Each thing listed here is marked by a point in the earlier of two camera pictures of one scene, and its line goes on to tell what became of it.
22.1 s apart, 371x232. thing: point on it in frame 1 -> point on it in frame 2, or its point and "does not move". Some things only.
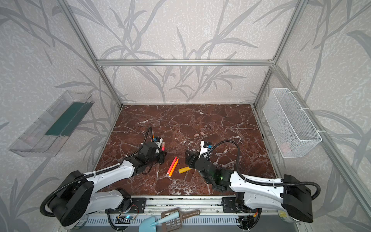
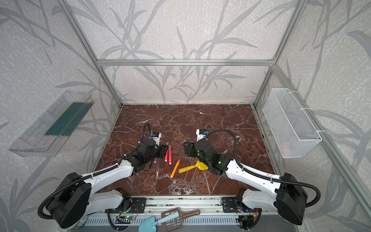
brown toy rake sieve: [176, 223] does not move
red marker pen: [172, 165] -> [170, 155]
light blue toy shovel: [149, 224] does not move
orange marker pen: [174, 167] does not move
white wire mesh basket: [291, 129] does not move
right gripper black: [192, 159] -> [192, 148]
